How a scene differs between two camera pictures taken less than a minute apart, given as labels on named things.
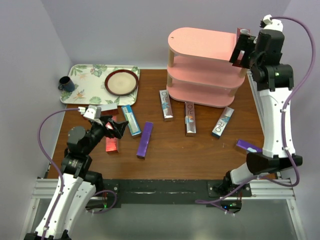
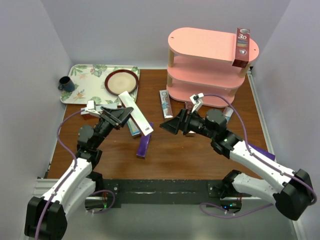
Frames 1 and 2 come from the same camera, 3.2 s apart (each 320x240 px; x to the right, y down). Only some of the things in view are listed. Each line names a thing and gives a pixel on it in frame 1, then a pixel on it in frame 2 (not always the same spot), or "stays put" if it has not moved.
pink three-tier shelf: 199,71 stays put
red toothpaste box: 111,144 -> 138,114
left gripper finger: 120,126 -> 119,113
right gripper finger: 245,62 -> 186,121
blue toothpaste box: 129,116 stays put
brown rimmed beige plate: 121,82 stays put
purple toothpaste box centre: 144,140 stays put
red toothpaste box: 241,54 stays put
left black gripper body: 98,131 stays put
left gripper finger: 117,132 -> 122,116
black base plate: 109,193 stays put
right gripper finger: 233,58 -> 172,126
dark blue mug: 66,84 stays put
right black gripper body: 246,42 -> 197,125
